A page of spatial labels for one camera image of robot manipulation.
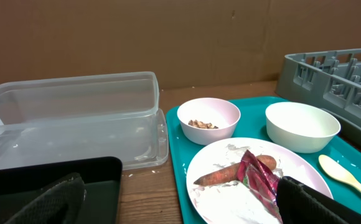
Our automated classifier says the grey dishwasher rack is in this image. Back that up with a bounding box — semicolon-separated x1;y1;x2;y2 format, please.
276;48;361;146

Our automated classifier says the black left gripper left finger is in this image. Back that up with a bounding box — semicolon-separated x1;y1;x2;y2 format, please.
6;172;86;224

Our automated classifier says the red snack wrapper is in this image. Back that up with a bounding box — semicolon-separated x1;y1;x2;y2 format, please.
237;150;283;223

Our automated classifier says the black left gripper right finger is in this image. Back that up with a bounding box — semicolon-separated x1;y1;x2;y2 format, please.
276;176;361;224

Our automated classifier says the teal serving tray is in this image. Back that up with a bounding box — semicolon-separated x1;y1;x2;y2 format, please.
166;96;361;223

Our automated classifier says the pink round plate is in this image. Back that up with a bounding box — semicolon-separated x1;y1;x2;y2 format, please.
186;138;333;223

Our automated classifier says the pink bowl with nuts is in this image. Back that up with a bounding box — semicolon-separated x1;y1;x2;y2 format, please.
177;98;241;146

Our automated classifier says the clear plastic waste bin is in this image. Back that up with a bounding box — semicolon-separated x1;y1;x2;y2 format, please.
0;72;169;170

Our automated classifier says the yellow plastic spoon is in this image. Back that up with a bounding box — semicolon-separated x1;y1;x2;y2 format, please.
318;154;361;193

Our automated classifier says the black plastic tray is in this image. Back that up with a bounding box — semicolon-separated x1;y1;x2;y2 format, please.
0;157;123;223

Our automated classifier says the pale green bowl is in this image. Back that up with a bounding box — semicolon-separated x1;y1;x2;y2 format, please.
265;101;341;154

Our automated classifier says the orange carrot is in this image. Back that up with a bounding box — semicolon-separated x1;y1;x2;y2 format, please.
194;155;277;187

